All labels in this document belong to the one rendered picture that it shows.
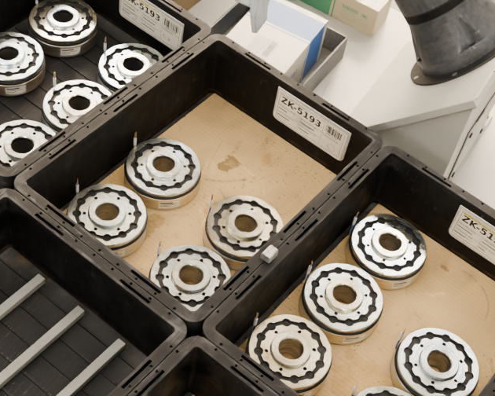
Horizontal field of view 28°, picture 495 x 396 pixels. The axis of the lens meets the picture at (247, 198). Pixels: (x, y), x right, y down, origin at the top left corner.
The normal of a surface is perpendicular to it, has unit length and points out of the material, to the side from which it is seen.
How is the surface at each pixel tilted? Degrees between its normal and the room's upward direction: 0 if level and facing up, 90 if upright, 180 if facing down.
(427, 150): 90
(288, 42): 0
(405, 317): 0
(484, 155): 0
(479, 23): 34
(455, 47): 60
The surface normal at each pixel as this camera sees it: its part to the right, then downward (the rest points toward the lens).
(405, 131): -0.51, 0.62
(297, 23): 0.13, -0.62
